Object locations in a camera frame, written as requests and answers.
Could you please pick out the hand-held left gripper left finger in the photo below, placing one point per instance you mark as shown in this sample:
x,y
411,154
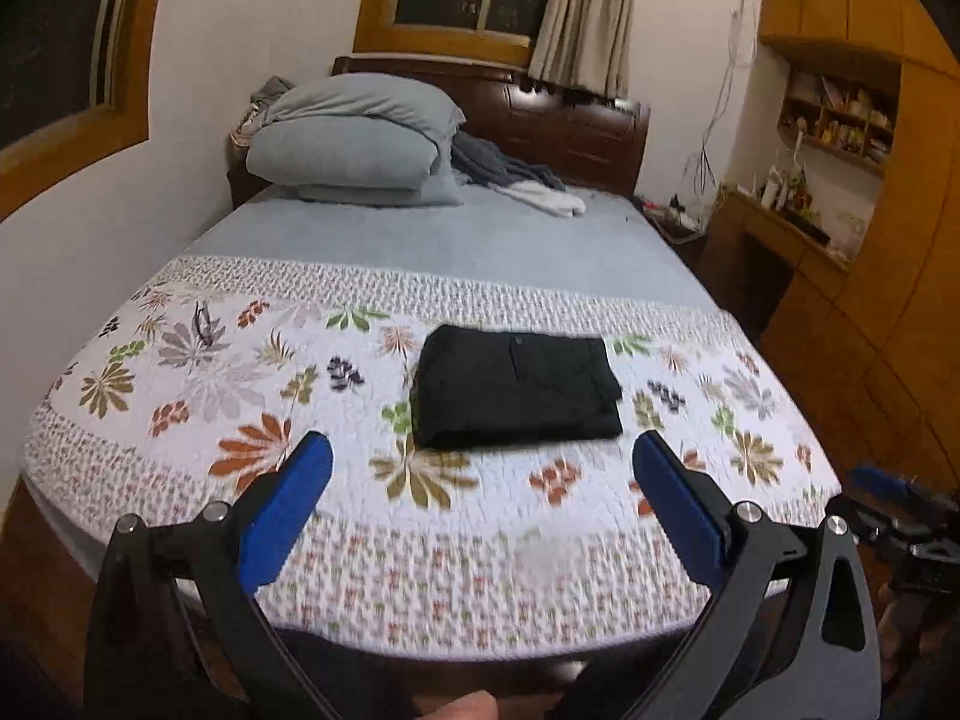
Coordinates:
x,y
292,510

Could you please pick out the white power strip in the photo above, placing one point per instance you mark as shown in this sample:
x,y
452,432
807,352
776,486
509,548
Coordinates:
x,y
679,217

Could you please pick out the person's left hand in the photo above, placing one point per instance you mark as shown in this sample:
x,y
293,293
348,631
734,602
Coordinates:
x,y
457,706

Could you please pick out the grey pillow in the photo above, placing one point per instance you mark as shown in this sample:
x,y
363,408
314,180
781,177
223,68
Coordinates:
x,y
337,157
360,101

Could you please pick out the cluster of desk trinkets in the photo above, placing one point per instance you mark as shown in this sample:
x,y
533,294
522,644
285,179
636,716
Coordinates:
x,y
787,187

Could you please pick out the dark grey blanket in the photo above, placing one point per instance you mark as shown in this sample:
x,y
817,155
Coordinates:
x,y
495,163

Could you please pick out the cluster of small bottles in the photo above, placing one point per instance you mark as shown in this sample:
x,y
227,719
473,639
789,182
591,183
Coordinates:
x,y
840,120

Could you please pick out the floral quilted bedspread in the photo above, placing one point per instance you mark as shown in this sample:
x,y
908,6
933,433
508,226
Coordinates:
x,y
465,577

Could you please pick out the dark wooden headboard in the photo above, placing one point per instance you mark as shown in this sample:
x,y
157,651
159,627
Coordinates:
x,y
570,135

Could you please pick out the grey crumpled garment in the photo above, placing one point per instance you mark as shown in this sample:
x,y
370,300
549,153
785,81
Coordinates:
x,y
266,94

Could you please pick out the dark wooden bed frame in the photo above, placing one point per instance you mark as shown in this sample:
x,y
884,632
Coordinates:
x,y
420,671

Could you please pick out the beige curtain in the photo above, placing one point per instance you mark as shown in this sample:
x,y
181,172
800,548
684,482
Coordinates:
x,y
585,15

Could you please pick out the black pants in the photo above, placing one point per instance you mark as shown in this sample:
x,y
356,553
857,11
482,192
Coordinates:
x,y
517,390

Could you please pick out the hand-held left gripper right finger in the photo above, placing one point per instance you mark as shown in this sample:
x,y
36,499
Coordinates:
x,y
679,510

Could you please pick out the large wooden framed window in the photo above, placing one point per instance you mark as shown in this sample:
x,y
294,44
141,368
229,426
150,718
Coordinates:
x,y
45,30

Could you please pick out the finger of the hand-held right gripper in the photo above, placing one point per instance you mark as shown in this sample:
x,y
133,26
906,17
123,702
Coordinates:
x,y
877,478

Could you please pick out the wooden wall cabinet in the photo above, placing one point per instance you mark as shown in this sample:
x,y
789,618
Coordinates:
x,y
900,315

